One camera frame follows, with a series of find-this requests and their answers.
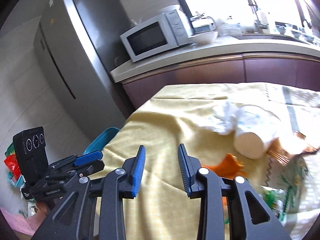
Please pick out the red snack bag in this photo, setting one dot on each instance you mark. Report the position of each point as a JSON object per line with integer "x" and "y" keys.
{"x": 12, "y": 164}

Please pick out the teal plastic basket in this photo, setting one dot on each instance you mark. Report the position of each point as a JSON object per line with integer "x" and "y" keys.
{"x": 15, "y": 182}

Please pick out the kitchen counter with cabinets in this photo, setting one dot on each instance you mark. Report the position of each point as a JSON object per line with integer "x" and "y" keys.
{"x": 227, "y": 60}

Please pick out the brown snack wrapper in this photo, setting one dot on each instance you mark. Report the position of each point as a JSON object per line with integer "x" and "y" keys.
{"x": 290, "y": 146}

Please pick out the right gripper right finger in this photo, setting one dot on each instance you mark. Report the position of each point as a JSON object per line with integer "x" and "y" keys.
{"x": 248, "y": 215}

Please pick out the large white bowl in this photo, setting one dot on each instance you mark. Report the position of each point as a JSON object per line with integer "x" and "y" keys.
{"x": 204, "y": 38}

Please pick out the kitchen faucet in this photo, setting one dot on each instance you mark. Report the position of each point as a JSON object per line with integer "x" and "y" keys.
{"x": 259, "y": 26}

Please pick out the patterned paper cup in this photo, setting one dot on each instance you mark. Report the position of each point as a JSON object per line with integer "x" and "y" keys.
{"x": 256, "y": 129}

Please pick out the white microwave oven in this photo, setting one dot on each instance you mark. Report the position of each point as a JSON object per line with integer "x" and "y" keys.
{"x": 164, "y": 32}

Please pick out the orange peel piece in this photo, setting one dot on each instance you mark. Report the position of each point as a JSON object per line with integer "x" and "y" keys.
{"x": 229, "y": 167}

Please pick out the teal plastic trash bin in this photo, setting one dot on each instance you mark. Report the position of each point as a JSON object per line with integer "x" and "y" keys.
{"x": 102, "y": 140}

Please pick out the grey refrigerator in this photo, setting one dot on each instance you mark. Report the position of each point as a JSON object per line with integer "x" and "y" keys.
{"x": 77, "y": 44}

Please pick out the glass electric kettle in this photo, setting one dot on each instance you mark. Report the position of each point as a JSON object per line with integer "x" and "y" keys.
{"x": 202, "y": 23}

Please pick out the yellow patterned tablecloth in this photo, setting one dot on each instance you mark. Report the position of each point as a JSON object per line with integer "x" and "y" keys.
{"x": 184, "y": 114}

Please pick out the white bowl on microwave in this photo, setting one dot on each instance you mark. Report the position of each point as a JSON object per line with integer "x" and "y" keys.
{"x": 169, "y": 8}

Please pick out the white tissue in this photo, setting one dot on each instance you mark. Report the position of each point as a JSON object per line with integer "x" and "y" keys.
{"x": 222, "y": 118}

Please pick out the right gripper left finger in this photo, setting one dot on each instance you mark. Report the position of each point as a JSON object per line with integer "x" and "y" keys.
{"x": 73, "y": 216}

